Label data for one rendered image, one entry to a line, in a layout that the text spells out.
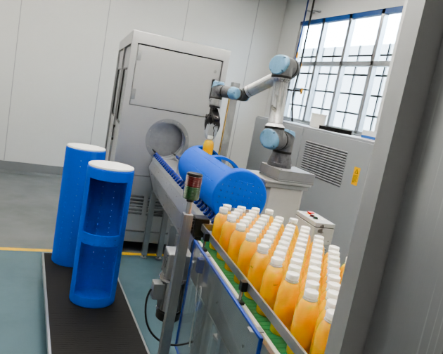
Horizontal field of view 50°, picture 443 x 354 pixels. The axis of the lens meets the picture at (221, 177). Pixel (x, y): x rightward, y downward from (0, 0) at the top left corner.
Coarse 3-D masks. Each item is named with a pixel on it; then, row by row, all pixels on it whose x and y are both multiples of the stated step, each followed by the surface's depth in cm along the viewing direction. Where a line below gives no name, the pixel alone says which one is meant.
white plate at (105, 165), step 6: (90, 162) 285; (96, 162) 289; (102, 162) 292; (108, 162) 296; (114, 162) 300; (102, 168) 276; (108, 168) 278; (114, 168) 281; (120, 168) 285; (126, 168) 288; (132, 168) 292
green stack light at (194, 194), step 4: (184, 188) 179; (188, 188) 177; (192, 188) 177; (196, 188) 177; (200, 188) 180; (184, 192) 178; (188, 192) 177; (192, 192) 177; (196, 192) 178; (184, 196) 178; (188, 196) 177; (192, 196) 177; (196, 196) 178; (196, 200) 179
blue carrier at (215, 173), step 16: (192, 160) 283; (208, 160) 264; (208, 176) 244; (224, 176) 228; (240, 176) 231; (256, 176) 233; (208, 192) 236; (224, 192) 230; (240, 192) 232; (256, 192) 234
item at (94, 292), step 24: (96, 168) 278; (96, 192) 303; (120, 192) 305; (96, 216) 307; (120, 216) 307; (96, 240) 283; (120, 240) 292; (96, 264) 314; (72, 288) 293; (96, 288) 317
